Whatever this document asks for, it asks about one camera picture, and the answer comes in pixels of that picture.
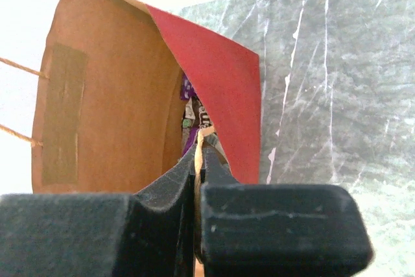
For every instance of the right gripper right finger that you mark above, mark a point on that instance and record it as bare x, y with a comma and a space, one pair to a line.
278, 229

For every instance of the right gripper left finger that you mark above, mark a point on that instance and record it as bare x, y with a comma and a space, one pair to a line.
149, 233

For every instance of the red paper bag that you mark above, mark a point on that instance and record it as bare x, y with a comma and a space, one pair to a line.
108, 115

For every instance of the purple candy packet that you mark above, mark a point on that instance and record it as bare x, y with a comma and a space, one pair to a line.
187, 90

